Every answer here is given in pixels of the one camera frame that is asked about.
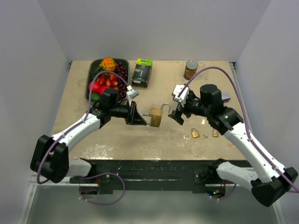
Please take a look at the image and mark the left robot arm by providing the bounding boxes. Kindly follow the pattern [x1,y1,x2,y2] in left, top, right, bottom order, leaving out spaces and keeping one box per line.
[30,86,147,183]

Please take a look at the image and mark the black green razor box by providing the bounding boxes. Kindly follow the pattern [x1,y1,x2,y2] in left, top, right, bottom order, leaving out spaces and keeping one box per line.
[131,59,153,88]

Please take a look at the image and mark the grey fruit tray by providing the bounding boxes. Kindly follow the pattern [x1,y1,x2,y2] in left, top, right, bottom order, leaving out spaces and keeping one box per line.
[85,57,129,102]

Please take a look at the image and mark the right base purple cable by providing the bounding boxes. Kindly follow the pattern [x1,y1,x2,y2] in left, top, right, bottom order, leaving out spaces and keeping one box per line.
[207,182,237,201]

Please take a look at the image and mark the silver keys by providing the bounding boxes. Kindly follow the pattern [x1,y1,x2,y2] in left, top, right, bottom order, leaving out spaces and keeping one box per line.
[180,134,190,143]

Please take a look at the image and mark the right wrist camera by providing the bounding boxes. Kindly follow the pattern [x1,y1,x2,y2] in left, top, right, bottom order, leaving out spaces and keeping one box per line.
[171,84,189,105]

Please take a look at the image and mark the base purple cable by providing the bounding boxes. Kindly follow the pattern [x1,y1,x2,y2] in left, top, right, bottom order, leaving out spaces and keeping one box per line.
[207,182,237,201]
[78,172,126,206]

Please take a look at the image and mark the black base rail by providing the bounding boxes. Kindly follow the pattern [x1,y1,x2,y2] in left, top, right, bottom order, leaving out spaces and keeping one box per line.
[70,160,230,198]

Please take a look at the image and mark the small brass padlock with key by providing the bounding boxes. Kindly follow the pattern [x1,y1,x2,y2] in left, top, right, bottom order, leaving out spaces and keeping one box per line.
[191,127,200,138]

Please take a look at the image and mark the orange flower bunch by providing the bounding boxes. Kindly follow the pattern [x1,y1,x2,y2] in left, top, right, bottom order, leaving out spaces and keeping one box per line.
[99,57,116,72]

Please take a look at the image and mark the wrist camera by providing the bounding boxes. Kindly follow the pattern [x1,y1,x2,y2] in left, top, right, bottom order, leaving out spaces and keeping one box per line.
[126,85,140,105]
[171,84,189,105]

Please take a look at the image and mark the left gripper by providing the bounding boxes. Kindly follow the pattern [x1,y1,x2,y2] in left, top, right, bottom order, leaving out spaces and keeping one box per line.
[110,101,147,126]

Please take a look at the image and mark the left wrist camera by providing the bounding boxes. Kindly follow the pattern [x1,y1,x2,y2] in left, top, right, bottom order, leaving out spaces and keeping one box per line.
[126,85,140,105]

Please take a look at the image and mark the orange label tin can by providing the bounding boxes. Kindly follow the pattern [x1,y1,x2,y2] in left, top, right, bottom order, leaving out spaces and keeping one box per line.
[184,60,198,80]

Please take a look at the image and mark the red strawberries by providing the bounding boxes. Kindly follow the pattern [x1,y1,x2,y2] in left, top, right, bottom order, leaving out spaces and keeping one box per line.
[97,73,119,90]

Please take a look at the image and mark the green fruit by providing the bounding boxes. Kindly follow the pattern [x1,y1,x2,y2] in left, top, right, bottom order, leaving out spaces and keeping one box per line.
[91,92,101,102]

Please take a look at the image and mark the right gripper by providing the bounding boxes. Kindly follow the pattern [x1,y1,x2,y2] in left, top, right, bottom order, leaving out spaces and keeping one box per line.
[168,92,211,126]

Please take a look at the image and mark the large brass padlock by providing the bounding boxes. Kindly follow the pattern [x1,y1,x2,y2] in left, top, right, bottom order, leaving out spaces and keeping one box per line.
[149,103,171,116]
[141,114,162,127]

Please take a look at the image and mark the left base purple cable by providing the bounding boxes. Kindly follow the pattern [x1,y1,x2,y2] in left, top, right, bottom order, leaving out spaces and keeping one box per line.
[78,172,126,206]

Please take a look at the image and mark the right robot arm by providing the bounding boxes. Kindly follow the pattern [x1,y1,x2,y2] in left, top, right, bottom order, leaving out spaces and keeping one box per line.
[168,84,298,207]

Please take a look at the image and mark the dark red grapes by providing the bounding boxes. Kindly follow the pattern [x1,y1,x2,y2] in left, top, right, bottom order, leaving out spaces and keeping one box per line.
[115,62,128,100]

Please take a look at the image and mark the long shackle brass padlock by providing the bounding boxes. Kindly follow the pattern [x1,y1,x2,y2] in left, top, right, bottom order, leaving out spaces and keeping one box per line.
[212,129,219,137]

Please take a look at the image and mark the red apple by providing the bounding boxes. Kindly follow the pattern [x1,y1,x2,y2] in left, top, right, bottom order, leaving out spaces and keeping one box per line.
[88,81,110,95]

